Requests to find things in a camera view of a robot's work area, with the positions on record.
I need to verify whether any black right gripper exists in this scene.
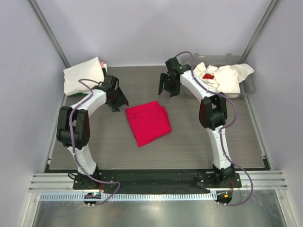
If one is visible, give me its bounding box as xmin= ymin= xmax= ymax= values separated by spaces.
xmin=158 ymin=73 xmax=180 ymax=97

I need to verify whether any pink t shirt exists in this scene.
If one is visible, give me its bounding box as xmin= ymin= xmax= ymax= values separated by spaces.
xmin=125 ymin=101 xmax=172 ymax=147

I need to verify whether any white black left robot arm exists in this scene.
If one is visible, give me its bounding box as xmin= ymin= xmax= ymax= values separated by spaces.
xmin=56 ymin=75 xmax=129 ymax=189

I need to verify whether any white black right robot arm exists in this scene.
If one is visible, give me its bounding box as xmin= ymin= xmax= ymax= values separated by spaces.
xmin=158 ymin=57 xmax=235 ymax=187

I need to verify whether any folded white shirt stack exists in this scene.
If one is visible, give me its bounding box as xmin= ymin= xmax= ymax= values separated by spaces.
xmin=63 ymin=57 xmax=107 ymax=96

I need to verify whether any red tag on shirt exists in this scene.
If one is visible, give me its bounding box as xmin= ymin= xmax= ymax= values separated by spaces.
xmin=203 ymin=73 xmax=214 ymax=79

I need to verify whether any white shirt in bin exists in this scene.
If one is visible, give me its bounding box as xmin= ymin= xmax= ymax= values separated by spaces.
xmin=194 ymin=62 xmax=254 ymax=99

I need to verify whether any clear plastic storage bin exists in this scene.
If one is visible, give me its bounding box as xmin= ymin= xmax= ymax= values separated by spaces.
xmin=181 ymin=53 xmax=256 ymax=97

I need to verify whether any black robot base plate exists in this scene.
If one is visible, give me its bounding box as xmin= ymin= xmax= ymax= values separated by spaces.
xmin=72 ymin=169 xmax=242 ymax=195

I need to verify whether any slotted grey cable duct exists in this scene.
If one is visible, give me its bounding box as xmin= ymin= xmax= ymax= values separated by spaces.
xmin=40 ymin=191 xmax=217 ymax=202

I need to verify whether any right aluminium frame post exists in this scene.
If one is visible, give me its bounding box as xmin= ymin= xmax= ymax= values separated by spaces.
xmin=240 ymin=0 xmax=281 ymax=63

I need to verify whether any aluminium frame post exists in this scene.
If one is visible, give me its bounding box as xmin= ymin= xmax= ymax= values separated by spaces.
xmin=240 ymin=0 xmax=281 ymax=63
xmin=27 ymin=0 xmax=70 ymax=68

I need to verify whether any left aluminium frame post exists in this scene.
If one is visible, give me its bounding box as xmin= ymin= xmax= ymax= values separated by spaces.
xmin=27 ymin=0 xmax=70 ymax=68

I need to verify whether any aluminium extrusion rail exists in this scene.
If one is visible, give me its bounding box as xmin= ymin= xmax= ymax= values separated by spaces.
xmin=29 ymin=170 xmax=288 ymax=192

